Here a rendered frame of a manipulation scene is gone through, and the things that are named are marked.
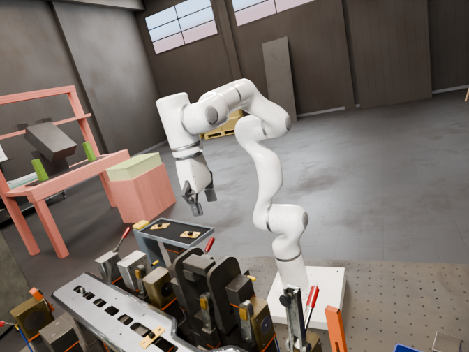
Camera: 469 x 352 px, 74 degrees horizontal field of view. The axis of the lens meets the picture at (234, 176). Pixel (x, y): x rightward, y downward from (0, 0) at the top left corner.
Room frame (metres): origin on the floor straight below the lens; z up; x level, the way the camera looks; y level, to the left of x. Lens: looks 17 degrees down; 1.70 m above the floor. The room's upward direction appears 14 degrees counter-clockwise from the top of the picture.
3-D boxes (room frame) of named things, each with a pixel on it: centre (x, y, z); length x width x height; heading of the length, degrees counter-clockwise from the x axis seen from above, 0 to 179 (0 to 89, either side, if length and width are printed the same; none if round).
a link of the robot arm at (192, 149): (0.85, 0.11, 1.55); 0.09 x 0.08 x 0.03; 154
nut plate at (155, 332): (0.83, 0.38, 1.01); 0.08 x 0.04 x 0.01; 135
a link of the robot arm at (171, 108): (0.84, 0.10, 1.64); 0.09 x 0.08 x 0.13; 54
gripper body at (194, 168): (0.84, 0.11, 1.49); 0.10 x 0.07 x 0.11; 154
